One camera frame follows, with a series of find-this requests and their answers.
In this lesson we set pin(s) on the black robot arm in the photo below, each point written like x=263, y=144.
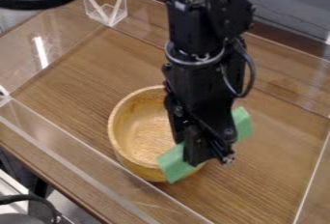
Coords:
x=202, y=26

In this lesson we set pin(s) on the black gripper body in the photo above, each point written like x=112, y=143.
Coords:
x=207, y=85

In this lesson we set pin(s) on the clear acrylic corner bracket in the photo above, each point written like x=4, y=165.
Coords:
x=107, y=14

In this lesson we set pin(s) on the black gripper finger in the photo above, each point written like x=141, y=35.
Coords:
x=204, y=140

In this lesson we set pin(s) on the green rectangular block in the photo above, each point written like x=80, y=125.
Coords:
x=172, y=164

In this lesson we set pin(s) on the light wooden bowl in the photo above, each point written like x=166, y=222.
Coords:
x=139, y=132

